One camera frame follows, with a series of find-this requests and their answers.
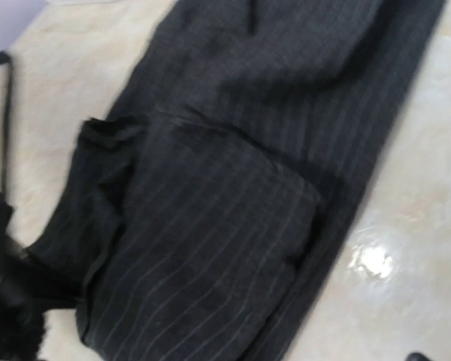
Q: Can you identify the black pinstripe long sleeve shirt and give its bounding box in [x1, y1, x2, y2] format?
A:
[28, 1, 443, 360]

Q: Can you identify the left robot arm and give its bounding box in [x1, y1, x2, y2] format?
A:
[0, 51, 45, 360]

